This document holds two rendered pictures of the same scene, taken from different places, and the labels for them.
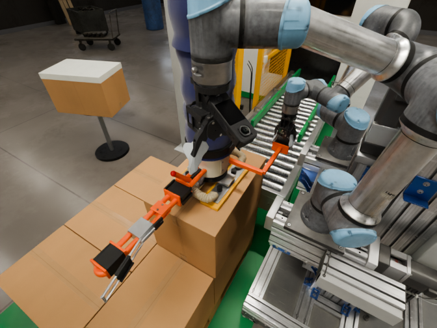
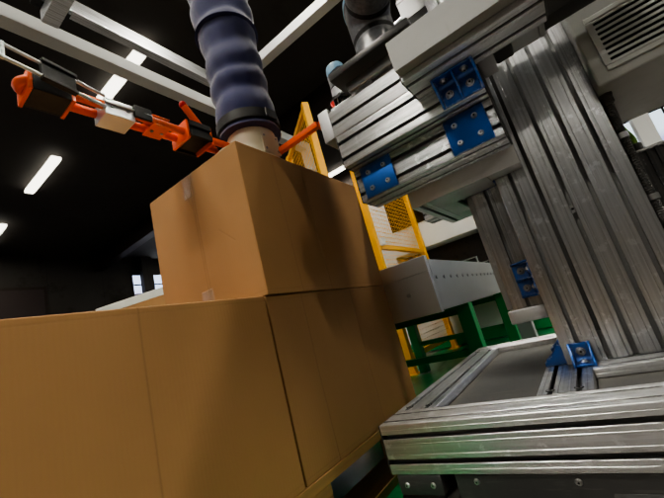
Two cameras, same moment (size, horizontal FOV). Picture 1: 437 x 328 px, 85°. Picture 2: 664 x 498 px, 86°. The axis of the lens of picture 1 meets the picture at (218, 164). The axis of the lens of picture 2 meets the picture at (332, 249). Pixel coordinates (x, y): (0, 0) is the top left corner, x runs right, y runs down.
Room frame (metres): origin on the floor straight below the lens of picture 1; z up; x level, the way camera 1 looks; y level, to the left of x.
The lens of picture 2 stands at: (-0.25, -0.18, 0.42)
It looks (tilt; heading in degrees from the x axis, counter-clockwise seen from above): 13 degrees up; 2
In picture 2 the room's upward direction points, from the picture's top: 15 degrees counter-clockwise
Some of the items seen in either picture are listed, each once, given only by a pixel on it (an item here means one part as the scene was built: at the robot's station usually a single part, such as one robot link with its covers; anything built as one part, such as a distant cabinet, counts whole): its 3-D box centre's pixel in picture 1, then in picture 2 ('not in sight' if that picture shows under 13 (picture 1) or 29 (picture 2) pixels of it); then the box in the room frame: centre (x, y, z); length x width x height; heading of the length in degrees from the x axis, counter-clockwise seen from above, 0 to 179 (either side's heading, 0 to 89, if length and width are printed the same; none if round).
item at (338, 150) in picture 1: (344, 144); not in sight; (1.00, -0.66, 1.09); 0.15 x 0.15 x 0.10
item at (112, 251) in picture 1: (110, 258); (46, 94); (0.38, 0.36, 1.07); 0.08 x 0.07 x 0.05; 148
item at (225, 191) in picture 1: (226, 181); not in sight; (0.84, -0.04, 0.97); 0.34 x 0.10 x 0.05; 148
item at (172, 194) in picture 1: (178, 191); (192, 138); (0.68, 0.17, 1.07); 0.10 x 0.08 x 0.06; 58
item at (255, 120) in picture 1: (277, 92); not in sight; (2.68, -0.70, 0.60); 1.60 x 0.11 x 0.09; 149
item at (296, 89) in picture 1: (294, 91); (338, 78); (0.99, -0.34, 1.37); 0.09 x 0.08 x 0.11; 115
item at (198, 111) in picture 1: (210, 107); not in sight; (0.46, 0.02, 1.58); 0.09 x 0.08 x 0.12; 37
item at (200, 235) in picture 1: (211, 201); (276, 247); (0.90, 0.04, 0.74); 0.60 x 0.40 x 0.40; 150
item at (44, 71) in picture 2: (136, 254); (88, 88); (0.40, 0.27, 1.07); 0.31 x 0.03 x 0.05; 161
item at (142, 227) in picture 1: (141, 230); (115, 116); (0.49, 0.28, 1.07); 0.07 x 0.07 x 0.04; 58
